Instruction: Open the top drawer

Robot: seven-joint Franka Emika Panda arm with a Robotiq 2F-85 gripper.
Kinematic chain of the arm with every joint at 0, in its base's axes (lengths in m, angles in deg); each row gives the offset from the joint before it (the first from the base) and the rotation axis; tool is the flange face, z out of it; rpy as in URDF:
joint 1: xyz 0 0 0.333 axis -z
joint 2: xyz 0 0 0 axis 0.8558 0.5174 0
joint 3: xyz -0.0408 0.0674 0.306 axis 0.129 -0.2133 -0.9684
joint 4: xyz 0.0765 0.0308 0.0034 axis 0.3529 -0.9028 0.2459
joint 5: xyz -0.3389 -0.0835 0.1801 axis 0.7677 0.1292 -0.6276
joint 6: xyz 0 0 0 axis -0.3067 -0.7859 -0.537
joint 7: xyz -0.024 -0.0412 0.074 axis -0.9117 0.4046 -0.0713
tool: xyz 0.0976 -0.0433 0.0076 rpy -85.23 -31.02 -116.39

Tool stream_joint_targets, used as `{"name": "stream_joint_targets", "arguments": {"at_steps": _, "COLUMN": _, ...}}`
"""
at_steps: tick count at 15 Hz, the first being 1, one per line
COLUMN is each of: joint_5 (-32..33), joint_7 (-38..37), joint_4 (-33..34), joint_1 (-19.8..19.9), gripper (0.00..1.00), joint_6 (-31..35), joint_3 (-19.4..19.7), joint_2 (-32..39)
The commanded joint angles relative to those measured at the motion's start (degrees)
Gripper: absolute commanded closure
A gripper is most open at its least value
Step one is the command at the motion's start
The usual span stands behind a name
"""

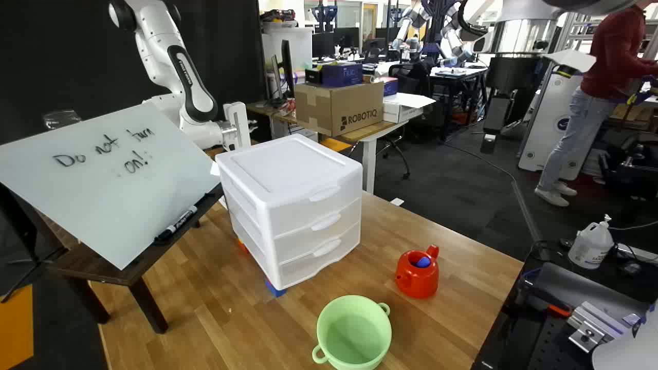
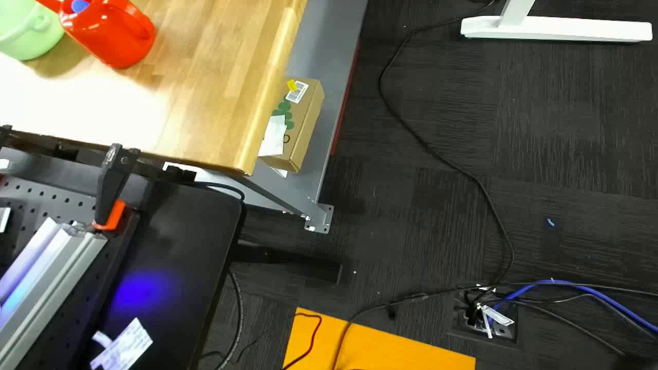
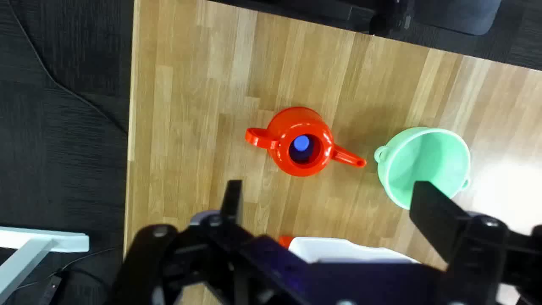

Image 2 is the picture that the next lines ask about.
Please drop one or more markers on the small cardboard box with labels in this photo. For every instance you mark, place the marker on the small cardboard box with labels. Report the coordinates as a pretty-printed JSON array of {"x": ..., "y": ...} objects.
[{"x": 306, "y": 124}]

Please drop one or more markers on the black table foot bar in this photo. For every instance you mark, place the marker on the black table foot bar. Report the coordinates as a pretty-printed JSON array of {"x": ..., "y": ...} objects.
[{"x": 295, "y": 264}]

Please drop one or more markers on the black perforated breadboard plate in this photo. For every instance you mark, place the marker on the black perforated breadboard plate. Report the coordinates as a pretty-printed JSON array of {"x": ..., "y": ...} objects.
[{"x": 177, "y": 274}]

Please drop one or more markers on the orange floor mat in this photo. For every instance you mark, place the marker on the orange floor mat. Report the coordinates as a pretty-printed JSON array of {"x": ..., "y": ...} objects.
[{"x": 398, "y": 350}]

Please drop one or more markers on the floor outlet box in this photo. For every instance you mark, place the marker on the floor outlet box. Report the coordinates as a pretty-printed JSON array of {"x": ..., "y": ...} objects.
[{"x": 479, "y": 316}]

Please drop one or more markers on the black clamp with orange grip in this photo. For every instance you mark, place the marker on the black clamp with orange grip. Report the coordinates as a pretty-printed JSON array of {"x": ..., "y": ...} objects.
[{"x": 109, "y": 179}]

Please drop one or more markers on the small blue scrap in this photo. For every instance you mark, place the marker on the small blue scrap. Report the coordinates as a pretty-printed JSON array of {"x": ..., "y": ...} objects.
[{"x": 549, "y": 223}]

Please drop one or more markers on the white paper label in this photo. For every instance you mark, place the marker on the white paper label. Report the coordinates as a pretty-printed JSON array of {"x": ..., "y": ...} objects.
[{"x": 131, "y": 340}]

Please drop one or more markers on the red plastic mug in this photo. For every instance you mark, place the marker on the red plastic mug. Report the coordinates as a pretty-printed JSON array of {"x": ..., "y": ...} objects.
[{"x": 109, "y": 31}]

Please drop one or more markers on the white desk foot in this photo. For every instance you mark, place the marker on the white desk foot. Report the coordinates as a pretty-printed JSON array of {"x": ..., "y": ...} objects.
[{"x": 547, "y": 27}]

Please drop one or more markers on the small blue ball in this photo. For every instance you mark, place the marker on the small blue ball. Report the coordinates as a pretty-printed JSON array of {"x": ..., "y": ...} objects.
[{"x": 79, "y": 4}]

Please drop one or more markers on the light green plastic pot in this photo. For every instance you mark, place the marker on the light green plastic pot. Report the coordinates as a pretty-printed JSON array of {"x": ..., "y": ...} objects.
[{"x": 24, "y": 33}]

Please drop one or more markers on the grey metal table frame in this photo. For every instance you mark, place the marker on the grey metal table frame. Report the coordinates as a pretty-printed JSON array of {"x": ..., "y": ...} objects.
[{"x": 330, "y": 54}]

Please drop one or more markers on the aluminium extrusion rail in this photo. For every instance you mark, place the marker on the aluminium extrusion rail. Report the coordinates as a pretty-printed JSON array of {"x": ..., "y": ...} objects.
[{"x": 55, "y": 274}]

